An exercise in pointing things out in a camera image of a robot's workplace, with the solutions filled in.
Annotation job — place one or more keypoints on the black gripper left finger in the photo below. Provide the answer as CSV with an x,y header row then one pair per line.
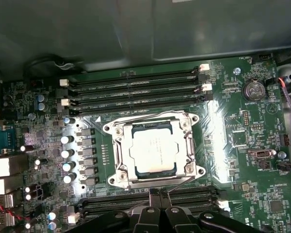
x,y
150,218

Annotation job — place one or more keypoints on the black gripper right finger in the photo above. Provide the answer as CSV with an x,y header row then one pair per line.
x,y
174,221

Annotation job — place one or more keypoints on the silver CPU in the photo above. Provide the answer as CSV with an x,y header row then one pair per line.
x,y
152,150

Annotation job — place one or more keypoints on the metal socket cover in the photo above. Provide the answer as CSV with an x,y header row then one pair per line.
x,y
127,134

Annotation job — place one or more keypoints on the black RAM slot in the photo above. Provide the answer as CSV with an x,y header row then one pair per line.
x,y
135,106
196,194
135,87
135,96
196,203
135,76

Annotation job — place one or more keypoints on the CPU socket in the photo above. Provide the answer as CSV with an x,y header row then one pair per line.
x,y
111,179

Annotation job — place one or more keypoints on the green motherboard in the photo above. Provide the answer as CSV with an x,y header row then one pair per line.
x,y
215,157

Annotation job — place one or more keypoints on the silver port housing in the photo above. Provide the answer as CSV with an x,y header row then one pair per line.
x,y
2,185
4,166

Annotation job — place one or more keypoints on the silver coin battery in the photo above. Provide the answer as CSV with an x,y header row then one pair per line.
x,y
253,90

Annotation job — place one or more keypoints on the blue port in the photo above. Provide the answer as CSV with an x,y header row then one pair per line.
x,y
4,138

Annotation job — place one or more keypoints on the black PC case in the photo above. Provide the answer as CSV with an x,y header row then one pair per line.
x,y
87,29

